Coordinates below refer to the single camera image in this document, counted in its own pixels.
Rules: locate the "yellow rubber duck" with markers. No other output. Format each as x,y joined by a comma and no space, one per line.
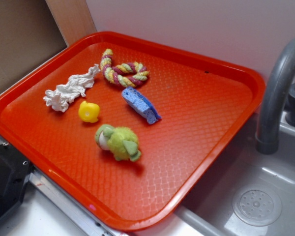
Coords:
88,112

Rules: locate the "multicolour braided rope toy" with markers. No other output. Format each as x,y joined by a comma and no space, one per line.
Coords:
131,74

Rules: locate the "wooden board panel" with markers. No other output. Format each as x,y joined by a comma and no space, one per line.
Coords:
73,19

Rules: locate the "blue sponge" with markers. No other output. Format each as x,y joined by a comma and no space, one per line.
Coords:
141,105

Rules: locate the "orange plastic tray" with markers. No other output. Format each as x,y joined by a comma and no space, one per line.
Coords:
203,103

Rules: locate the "crumpled white cloth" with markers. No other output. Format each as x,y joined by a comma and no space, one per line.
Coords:
65,94

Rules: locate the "grey plastic sink basin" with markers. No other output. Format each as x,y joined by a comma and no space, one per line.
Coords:
243,193

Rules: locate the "green plush animal toy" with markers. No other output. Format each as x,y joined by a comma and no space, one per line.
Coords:
122,142

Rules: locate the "black metal bracket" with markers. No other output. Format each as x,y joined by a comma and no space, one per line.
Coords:
15,171

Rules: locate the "grey toy faucet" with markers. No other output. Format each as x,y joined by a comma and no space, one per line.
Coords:
274,100

